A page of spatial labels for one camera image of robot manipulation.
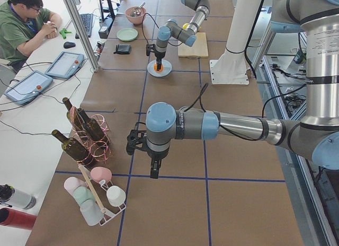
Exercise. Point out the pink bowl with ice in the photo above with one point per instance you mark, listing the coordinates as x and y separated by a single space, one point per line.
135 20

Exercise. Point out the bamboo cutting board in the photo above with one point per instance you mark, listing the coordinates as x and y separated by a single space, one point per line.
198 50

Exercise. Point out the black keyboard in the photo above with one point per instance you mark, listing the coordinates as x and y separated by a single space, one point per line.
87 20

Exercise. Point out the black computer mouse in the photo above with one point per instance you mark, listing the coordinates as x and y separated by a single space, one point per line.
69 44

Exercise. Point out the grey water bottle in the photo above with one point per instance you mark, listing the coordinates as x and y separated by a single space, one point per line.
12 197

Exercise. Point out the copper wire bottle rack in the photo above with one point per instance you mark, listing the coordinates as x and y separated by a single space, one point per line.
99 150

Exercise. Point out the folded dark grey cloth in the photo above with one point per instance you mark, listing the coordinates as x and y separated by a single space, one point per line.
122 49

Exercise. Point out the metal scoop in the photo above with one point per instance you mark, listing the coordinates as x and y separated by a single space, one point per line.
137 10

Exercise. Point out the orange fruit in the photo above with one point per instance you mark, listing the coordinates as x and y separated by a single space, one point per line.
158 68

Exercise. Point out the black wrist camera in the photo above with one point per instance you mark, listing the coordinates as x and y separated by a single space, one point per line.
136 140
149 49

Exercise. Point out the light green plate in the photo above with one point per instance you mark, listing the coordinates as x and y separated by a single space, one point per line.
127 34

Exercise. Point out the mint green cup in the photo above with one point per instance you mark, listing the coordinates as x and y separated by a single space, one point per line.
81 194

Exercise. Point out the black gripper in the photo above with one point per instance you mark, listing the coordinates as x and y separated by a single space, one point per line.
160 55
156 156

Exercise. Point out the pale pink cup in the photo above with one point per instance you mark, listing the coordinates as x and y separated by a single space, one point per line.
72 183

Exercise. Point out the light blue plate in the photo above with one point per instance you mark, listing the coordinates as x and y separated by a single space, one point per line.
165 69

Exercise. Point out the blue teach pendant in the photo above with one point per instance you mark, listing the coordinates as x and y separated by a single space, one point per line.
65 65
28 88

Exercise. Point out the seated person green shirt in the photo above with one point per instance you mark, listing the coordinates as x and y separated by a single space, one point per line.
25 24

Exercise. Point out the red bottle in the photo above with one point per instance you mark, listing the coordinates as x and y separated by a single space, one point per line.
17 219

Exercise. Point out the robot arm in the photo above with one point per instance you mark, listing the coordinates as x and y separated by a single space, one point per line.
186 35
314 137

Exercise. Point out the white wire cup rack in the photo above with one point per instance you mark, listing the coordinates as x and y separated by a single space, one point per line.
99 192

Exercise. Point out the aluminium frame post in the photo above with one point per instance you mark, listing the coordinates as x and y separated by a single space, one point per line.
76 19

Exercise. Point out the dark green wine bottle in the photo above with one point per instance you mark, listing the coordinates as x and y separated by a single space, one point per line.
74 149

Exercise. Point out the translucent white cup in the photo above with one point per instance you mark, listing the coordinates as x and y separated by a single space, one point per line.
91 212

